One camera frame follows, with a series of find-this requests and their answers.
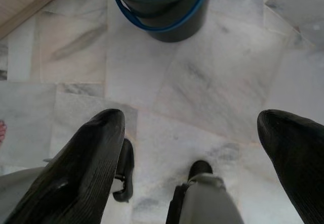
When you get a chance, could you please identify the person bare foot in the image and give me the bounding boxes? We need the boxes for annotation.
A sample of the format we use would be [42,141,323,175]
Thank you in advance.
[0,119,7,144]

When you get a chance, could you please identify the black bucket with blue handle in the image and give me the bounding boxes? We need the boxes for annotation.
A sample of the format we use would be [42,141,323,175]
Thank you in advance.
[103,0,215,43]

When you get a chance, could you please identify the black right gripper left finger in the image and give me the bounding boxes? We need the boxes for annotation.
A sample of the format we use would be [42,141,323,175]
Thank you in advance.
[5,108,126,224]

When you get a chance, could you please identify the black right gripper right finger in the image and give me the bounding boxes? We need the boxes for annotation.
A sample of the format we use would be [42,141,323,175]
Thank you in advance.
[257,109,324,224]

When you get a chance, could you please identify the black left robot foot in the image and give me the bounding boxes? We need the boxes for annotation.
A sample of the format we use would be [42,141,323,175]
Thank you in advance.
[112,138,134,203]

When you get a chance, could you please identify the light wood furniture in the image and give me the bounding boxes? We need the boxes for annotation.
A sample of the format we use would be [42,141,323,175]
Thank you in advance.
[0,0,90,40]

